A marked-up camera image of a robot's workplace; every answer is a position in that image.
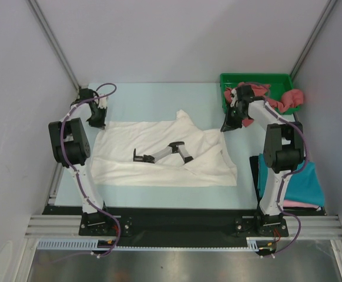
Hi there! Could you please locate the white t-shirt with robot print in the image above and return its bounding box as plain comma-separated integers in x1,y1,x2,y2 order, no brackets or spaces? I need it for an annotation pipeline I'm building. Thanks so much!
90,110,237,187

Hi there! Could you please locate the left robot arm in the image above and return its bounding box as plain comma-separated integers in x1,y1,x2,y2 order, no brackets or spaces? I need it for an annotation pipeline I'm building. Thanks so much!
48,83,120,236

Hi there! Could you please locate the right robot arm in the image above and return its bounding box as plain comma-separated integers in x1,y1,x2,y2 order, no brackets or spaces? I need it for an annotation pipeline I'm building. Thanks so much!
221,83,308,237

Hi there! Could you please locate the green plastic bin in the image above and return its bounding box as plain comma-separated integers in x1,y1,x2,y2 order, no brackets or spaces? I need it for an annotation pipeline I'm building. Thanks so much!
220,73,304,115

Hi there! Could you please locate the salmon red t-shirt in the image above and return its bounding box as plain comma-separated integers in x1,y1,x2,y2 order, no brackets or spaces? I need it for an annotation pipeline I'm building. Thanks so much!
220,82,304,132

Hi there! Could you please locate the teal folded t-shirt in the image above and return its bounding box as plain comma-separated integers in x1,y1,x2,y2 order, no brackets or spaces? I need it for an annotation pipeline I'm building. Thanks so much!
257,153,326,206

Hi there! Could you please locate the pink folded t-shirt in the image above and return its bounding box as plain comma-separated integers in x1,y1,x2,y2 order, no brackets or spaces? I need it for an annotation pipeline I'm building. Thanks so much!
283,200,320,210

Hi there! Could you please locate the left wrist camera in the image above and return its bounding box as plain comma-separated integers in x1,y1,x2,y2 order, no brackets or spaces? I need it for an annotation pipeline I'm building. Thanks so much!
96,91,109,109

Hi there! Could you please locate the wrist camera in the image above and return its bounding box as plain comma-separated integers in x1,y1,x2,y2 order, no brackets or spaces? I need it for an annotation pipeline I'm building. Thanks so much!
96,91,109,109
230,89,238,108

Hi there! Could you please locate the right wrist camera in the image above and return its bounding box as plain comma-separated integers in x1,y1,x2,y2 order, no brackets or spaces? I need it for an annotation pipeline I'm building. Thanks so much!
230,89,238,108

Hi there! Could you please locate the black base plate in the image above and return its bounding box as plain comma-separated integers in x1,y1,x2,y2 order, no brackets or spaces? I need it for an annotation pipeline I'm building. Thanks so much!
43,206,289,249

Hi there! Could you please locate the aluminium front rail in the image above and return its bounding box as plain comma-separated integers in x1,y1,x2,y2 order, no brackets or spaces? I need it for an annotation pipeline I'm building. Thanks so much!
25,215,342,240

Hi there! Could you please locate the light blue cable duct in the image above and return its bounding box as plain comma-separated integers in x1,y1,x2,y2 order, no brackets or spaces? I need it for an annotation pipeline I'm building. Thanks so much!
37,238,99,250

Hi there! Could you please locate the left aluminium frame post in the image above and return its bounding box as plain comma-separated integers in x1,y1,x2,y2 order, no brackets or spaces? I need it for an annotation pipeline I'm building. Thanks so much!
25,0,80,92

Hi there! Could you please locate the aluminium frame post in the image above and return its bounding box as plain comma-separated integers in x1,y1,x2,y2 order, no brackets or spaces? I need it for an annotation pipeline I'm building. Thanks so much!
290,0,339,81
25,0,80,92

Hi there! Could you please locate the right aluminium frame post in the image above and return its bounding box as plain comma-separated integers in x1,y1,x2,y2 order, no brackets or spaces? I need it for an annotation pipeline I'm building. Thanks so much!
290,0,339,81

